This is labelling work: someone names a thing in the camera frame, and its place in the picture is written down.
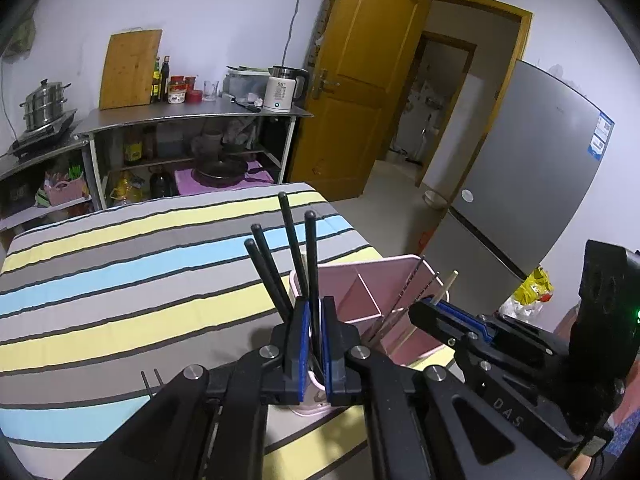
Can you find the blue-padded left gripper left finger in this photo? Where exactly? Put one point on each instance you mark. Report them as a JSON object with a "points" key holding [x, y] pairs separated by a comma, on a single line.
{"points": [[209, 423]]}

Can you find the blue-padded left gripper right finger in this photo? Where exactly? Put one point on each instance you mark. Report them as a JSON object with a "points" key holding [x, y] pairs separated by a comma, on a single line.
{"points": [[423, 424]]}

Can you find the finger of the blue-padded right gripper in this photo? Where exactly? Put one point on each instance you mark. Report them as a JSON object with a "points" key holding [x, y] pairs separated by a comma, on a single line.
{"points": [[464, 346], [448, 319]]}

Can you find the metal chopstick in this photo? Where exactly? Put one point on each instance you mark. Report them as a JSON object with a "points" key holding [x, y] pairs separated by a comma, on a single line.
{"points": [[376, 329], [395, 317]]}

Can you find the black chopstick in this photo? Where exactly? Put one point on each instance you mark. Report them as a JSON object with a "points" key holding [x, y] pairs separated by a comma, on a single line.
{"points": [[152, 388], [290, 230], [313, 290], [260, 239], [270, 282]]}

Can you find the beige wooden chopstick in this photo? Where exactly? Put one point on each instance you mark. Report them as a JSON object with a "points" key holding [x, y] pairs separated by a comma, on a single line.
{"points": [[443, 291]]}

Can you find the pink plastic utensil basket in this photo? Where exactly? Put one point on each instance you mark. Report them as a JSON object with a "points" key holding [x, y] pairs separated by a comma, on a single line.
{"points": [[363, 291]]}

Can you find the grey refrigerator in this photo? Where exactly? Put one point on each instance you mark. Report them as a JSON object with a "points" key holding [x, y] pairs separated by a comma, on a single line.
{"points": [[536, 165]]}

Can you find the striped tablecloth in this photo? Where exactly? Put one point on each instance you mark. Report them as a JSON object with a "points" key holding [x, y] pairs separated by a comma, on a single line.
{"points": [[89, 302]]}

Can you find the black frying pan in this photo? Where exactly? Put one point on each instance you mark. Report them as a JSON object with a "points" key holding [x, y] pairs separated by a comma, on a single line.
{"points": [[223, 172]]}

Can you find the yellow wooden door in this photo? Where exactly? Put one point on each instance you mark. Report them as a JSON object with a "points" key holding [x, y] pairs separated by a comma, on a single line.
{"points": [[362, 65]]}

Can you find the white electric kettle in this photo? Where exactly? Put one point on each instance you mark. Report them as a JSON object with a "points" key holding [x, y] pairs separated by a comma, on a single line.
{"points": [[285, 86]]}

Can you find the clear storage container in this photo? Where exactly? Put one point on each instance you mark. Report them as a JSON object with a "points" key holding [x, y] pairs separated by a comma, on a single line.
{"points": [[246, 85]]}

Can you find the low grey side shelf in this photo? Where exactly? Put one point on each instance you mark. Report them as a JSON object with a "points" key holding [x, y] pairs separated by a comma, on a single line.
{"points": [[52, 181]]}

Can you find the green-yellow oil bottle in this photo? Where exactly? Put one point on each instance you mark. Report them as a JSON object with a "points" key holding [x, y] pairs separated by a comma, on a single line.
{"points": [[155, 88]]}

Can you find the clear drinking glass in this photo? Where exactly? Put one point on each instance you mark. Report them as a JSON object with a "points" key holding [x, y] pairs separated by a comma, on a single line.
{"points": [[210, 90]]}

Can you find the red lidded jar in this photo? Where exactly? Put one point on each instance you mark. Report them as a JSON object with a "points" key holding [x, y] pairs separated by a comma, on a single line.
{"points": [[178, 88]]}

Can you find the dark oil bottle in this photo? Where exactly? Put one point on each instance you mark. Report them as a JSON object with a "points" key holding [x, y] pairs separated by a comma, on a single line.
{"points": [[164, 78]]}

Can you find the stainless steel steamer pot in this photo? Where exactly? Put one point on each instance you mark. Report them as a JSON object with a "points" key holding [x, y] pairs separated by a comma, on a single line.
{"points": [[44, 105]]}

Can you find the bamboo cutting board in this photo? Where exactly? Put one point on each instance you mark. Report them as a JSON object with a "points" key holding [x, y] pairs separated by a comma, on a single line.
{"points": [[128, 69]]}

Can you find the green hanging cloth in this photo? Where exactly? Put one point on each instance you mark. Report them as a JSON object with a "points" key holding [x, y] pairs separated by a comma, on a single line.
{"points": [[23, 37]]}

